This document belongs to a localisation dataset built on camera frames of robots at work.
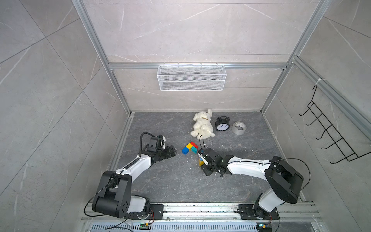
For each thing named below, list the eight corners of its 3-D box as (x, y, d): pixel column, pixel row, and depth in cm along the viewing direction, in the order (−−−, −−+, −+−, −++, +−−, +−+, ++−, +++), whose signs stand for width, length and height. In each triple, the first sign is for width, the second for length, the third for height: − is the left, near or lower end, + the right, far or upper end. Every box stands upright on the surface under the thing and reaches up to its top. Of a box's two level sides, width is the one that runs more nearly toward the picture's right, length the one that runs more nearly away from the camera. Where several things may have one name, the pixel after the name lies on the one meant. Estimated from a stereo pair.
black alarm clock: (215, 131, 109) (217, 121, 101) (214, 125, 113) (216, 116, 104) (227, 131, 109) (231, 121, 101) (226, 125, 113) (229, 116, 104)
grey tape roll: (233, 135, 108) (234, 131, 104) (230, 124, 114) (231, 121, 111) (246, 135, 108) (248, 131, 104) (243, 124, 114) (244, 121, 111)
